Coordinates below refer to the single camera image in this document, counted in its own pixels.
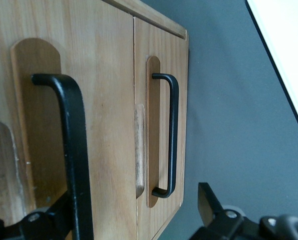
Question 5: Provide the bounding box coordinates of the light wooden drawer cabinet body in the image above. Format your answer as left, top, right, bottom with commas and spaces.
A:
102, 0, 189, 42

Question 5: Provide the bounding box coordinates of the black metal drawer handle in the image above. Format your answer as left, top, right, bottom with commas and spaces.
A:
151, 72, 179, 199
31, 73, 95, 240

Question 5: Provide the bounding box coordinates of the cream white plastic tray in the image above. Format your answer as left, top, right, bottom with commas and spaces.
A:
245, 0, 298, 148

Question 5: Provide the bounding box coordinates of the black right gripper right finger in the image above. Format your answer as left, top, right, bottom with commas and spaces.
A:
188, 182, 262, 240

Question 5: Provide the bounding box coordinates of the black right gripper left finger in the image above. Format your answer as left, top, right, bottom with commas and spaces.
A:
21, 192, 75, 240

